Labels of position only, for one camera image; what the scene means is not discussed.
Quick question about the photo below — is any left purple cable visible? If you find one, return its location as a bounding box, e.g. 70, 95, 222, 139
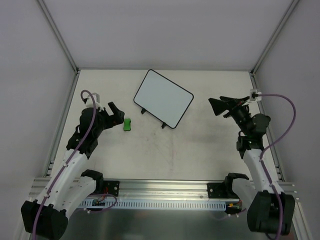
32, 89, 118, 240

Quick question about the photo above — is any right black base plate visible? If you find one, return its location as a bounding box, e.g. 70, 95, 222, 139
206, 182, 238, 199

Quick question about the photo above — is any left aluminium frame post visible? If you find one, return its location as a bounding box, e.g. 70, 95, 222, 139
36, 0, 79, 73

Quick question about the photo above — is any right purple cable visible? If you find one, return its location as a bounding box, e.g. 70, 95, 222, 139
224, 92, 298, 240

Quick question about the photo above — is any aluminium frame post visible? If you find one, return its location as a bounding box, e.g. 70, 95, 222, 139
250, 0, 300, 76
36, 0, 79, 73

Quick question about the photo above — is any right aluminium frame post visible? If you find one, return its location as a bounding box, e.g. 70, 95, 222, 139
250, 0, 300, 76

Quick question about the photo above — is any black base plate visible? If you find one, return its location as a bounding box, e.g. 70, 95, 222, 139
102, 180, 120, 197
206, 182, 238, 199

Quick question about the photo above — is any green whiteboard eraser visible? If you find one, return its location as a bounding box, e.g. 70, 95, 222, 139
123, 118, 132, 132

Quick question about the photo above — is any small black-framed whiteboard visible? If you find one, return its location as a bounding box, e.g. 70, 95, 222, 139
133, 69, 194, 129

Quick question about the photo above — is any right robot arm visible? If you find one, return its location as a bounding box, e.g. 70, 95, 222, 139
208, 91, 295, 240

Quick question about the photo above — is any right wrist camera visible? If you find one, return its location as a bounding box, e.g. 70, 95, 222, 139
244, 88, 262, 105

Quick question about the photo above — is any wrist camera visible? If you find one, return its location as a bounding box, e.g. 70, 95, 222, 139
244, 88, 262, 105
83, 92, 104, 112

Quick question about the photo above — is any white slotted cable duct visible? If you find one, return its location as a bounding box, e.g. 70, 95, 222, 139
78, 198, 227, 211

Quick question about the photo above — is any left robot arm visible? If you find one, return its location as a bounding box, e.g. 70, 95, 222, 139
21, 99, 125, 240

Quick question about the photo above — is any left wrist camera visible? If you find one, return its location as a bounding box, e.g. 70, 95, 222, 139
83, 92, 104, 112

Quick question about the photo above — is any aluminium mounting rail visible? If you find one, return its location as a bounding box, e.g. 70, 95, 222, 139
28, 177, 301, 203

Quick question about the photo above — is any purple cable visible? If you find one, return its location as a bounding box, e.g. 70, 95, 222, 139
224, 92, 298, 240
32, 89, 118, 240

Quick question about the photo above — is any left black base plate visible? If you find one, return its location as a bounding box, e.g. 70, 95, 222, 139
102, 180, 120, 197

